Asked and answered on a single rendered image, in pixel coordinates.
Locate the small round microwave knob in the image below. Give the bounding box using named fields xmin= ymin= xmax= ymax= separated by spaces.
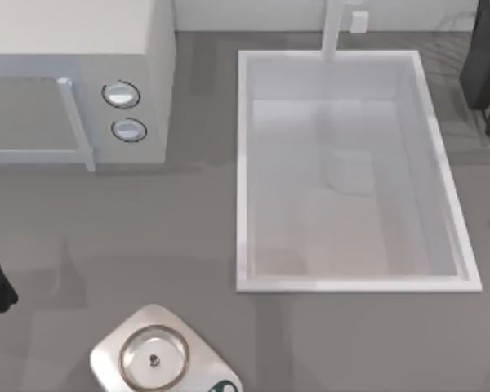
xmin=110 ymin=117 xmax=149 ymax=145

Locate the pale microwave door handle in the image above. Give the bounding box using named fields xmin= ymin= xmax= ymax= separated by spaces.
xmin=56 ymin=77 xmax=96 ymax=172

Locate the large round microwave knob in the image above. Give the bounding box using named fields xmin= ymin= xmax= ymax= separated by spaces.
xmin=100 ymin=79 xmax=142 ymax=111

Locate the microwave glass door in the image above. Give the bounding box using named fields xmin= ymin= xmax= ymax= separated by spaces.
xmin=0 ymin=75 xmax=87 ymax=164

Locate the pale microwave oven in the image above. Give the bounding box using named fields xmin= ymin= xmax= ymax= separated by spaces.
xmin=0 ymin=0 xmax=177 ymax=172

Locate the tall white tap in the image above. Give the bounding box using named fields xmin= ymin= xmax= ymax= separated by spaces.
xmin=319 ymin=0 xmax=365 ymax=63

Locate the round steel scale plate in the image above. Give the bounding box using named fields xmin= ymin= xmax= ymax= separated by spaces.
xmin=118 ymin=323 xmax=190 ymax=390

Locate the white tap lever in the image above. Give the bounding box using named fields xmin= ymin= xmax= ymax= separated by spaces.
xmin=350 ymin=11 xmax=369 ymax=34

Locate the white sink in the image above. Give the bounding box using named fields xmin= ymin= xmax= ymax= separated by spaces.
xmin=234 ymin=49 xmax=484 ymax=296

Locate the white kitchen scale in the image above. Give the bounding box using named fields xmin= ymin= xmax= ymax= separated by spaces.
xmin=89 ymin=302 xmax=245 ymax=392

